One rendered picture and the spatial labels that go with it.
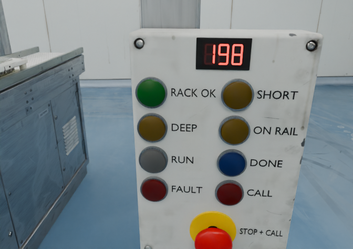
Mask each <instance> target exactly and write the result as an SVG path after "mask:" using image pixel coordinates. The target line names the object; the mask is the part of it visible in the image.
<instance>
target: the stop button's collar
mask: <svg viewBox="0 0 353 249"><path fill-rule="evenodd" d="M209 226H216V227H218V228H219V229H222V230H224V231H226V232H227V233H228V234H229V235H230V237H231V239H232V241H233V240H234V239H235V237H236V226H235V223H234V221H233V220H232V219H231V218H230V217H229V216H228V215H226V214H224V213H222V212H217V211H207V212H203V213H201V214H199V215H197V216H196V217H195V218H194V219H193V220H192V222H191V224H190V235H191V238H192V240H193V241H195V237H196V236H197V234H198V233H199V232H200V231H202V230H204V229H206V228H208V227H209ZM249 230H252V229H249ZM249 230H248V234H249V235H251V234H253V230H252V233H251V234H250V233H249Z"/></svg>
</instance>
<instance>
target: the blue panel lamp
mask: <svg viewBox="0 0 353 249"><path fill-rule="evenodd" d="M245 165H246V164H245V159H244V158H243V156H241V155H240V154H238V153H235V152H230V153H226V154H225V155H223V156H222V157H221V158H220V160H219V168H220V170H221V171H222V172H223V173H224V174H226V175H229V176H235V175H238V174H240V173H241V172H242V171H243V170H244V168H245Z"/></svg>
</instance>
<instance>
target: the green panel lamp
mask: <svg viewBox="0 0 353 249"><path fill-rule="evenodd" d="M137 96H138V99H139V100H140V102H141V103H142V104H144V105H145V106H148V107H156V106H158V105H160V104H161V103H162V102H163V101H164V99H165V89H164V87H163V86H162V85H161V83H159V82H158V81H156V80H153V79H148V80H145V81H143V82H142V83H141V84H140V85H139V86H138V89H137Z"/></svg>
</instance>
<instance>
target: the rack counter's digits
mask: <svg viewBox="0 0 353 249"><path fill-rule="evenodd" d="M244 50H245V43H203V64H202V66H243V62H244Z"/></svg>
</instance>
